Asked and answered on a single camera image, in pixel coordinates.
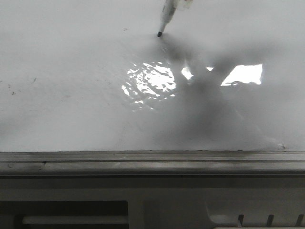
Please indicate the white whiteboard marker pen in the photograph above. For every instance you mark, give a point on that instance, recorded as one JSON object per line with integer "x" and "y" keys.
{"x": 168, "y": 10}

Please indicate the red round magnet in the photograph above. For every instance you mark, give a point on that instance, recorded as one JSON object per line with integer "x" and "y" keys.
{"x": 187, "y": 3}

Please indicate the white whiteboard surface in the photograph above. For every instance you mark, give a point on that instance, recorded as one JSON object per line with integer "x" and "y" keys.
{"x": 93, "y": 75}

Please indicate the grey plastic equipment housing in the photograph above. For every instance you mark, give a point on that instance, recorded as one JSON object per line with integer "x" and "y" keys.
{"x": 153, "y": 202}

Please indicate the grey aluminium whiteboard frame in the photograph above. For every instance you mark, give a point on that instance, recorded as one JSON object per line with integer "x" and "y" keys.
{"x": 160, "y": 163}

